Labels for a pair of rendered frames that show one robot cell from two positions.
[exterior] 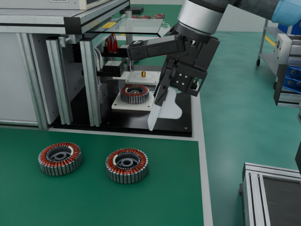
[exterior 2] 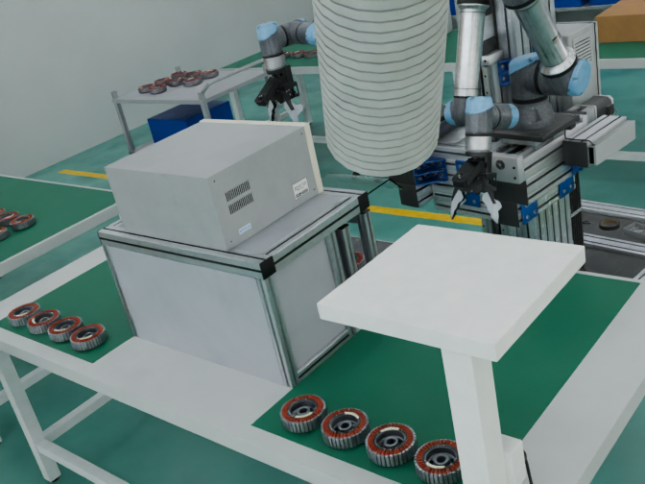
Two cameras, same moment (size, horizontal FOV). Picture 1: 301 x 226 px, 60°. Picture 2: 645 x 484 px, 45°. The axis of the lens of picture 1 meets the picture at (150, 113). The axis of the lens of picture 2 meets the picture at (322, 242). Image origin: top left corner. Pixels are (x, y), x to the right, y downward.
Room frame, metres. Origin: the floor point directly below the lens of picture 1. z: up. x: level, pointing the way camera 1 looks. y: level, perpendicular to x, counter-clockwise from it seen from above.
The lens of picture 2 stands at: (-0.39, 1.88, 1.90)
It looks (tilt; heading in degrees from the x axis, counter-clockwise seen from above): 24 degrees down; 308
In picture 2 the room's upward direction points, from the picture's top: 13 degrees counter-clockwise
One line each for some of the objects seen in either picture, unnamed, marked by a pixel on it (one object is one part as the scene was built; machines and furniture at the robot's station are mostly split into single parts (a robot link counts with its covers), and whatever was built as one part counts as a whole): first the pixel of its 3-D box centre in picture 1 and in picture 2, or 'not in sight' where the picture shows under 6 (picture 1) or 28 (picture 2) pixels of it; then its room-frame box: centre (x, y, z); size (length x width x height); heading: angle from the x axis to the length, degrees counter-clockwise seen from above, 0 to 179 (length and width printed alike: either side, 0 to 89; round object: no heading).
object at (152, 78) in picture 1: (143, 77); not in sight; (1.17, 0.03, 0.78); 0.15 x 0.15 x 0.01; 83
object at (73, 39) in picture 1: (71, 34); not in sight; (0.84, 0.25, 1.05); 0.06 x 0.04 x 0.04; 173
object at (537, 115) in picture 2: not in sight; (531, 108); (0.53, -0.58, 1.09); 0.15 x 0.15 x 0.10
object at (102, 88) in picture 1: (98, 93); not in sight; (0.95, 0.20, 0.80); 0.07 x 0.05 x 0.06; 173
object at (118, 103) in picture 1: (135, 99); not in sight; (0.93, 0.06, 0.78); 0.15 x 0.15 x 0.01; 83
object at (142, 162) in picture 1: (126, 164); not in sight; (0.55, 0.06, 0.77); 0.11 x 0.11 x 0.04
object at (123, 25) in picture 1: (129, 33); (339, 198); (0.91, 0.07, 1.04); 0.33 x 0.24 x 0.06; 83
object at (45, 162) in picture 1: (60, 158); not in sight; (0.58, 0.25, 0.77); 0.11 x 0.11 x 0.04
